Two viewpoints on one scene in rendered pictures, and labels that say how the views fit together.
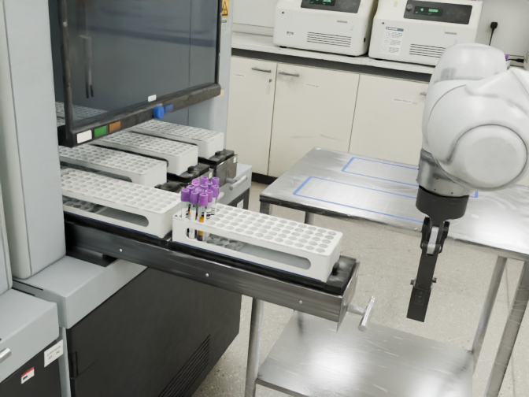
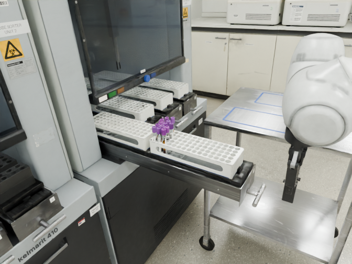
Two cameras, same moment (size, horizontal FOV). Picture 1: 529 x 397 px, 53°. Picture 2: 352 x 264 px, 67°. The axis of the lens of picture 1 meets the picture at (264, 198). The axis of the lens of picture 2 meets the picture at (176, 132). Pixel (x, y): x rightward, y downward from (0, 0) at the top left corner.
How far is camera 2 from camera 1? 19 cm
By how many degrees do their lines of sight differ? 14
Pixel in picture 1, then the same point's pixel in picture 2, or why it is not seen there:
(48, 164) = (85, 114)
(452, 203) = not seen: hidden behind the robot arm
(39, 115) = (76, 90)
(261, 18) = (221, 8)
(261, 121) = (221, 66)
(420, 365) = (304, 208)
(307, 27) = (245, 11)
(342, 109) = (267, 56)
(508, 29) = not seen: outside the picture
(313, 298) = (224, 188)
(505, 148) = (328, 121)
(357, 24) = (275, 6)
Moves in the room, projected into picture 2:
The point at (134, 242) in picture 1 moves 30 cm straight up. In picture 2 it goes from (131, 153) to (119, 69)
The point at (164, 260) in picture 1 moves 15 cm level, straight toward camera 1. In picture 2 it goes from (146, 163) to (141, 192)
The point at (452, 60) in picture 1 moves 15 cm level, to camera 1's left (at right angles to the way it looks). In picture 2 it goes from (303, 47) to (227, 47)
